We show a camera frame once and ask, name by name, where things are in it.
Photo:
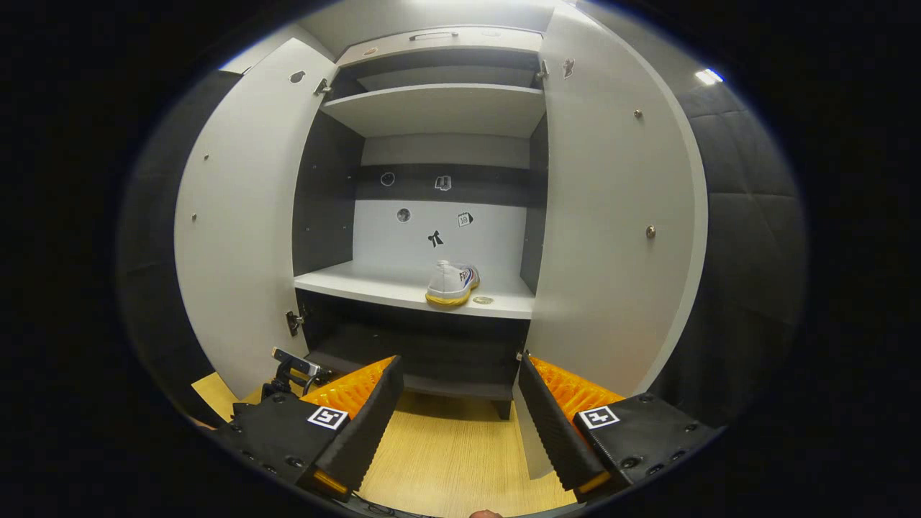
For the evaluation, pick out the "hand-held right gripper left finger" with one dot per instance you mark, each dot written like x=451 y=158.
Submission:
x=370 y=432

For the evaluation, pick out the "grey cabinet door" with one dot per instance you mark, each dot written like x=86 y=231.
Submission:
x=611 y=216
x=245 y=216

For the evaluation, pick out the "small ceiling light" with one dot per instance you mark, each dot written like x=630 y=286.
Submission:
x=709 y=75

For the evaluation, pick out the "grey shoe cabinet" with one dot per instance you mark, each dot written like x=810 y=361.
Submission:
x=432 y=111

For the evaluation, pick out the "white canvas shoe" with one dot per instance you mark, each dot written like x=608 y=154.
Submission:
x=451 y=284

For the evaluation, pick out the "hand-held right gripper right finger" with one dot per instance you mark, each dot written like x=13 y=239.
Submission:
x=550 y=432

